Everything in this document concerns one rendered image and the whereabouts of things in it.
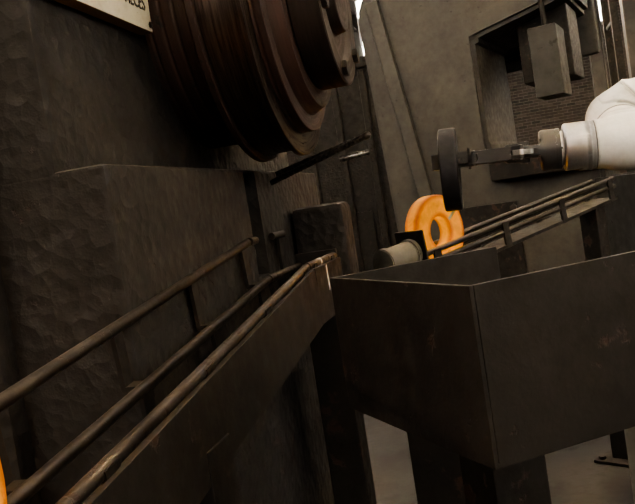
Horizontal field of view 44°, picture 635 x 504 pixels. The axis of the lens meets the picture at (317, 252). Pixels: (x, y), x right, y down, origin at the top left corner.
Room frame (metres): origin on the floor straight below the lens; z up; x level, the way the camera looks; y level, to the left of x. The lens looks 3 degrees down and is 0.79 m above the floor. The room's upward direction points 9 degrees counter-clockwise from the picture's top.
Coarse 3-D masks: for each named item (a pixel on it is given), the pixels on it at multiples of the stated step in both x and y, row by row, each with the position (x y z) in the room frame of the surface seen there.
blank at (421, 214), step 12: (420, 204) 1.64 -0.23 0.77; (432, 204) 1.66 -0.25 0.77; (408, 216) 1.65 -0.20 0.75; (420, 216) 1.63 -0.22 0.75; (432, 216) 1.66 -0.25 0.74; (444, 216) 1.68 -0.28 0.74; (456, 216) 1.71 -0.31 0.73; (408, 228) 1.63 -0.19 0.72; (420, 228) 1.63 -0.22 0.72; (444, 228) 1.70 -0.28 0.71; (456, 228) 1.70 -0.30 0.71; (432, 240) 1.65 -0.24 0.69; (444, 240) 1.70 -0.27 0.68; (444, 252) 1.67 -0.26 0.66
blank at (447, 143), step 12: (444, 132) 1.48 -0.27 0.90; (444, 144) 1.45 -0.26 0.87; (456, 144) 1.49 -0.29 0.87; (444, 156) 1.44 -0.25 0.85; (456, 156) 1.44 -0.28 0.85; (444, 168) 1.44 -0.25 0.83; (456, 168) 1.44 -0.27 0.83; (444, 180) 1.44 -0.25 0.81; (456, 180) 1.44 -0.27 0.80; (444, 192) 1.45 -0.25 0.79; (456, 192) 1.45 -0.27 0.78; (444, 204) 1.48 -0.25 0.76; (456, 204) 1.47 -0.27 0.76
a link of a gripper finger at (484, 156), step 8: (520, 144) 1.43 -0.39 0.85; (472, 152) 1.47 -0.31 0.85; (480, 152) 1.46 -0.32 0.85; (488, 152) 1.46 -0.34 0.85; (496, 152) 1.45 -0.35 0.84; (504, 152) 1.45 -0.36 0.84; (512, 152) 1.45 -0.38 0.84; (480, 160) 1.47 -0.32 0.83; (488, 160) 1.46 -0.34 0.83; (496, 160) 1.45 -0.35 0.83; (504, 160) 1.45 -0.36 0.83
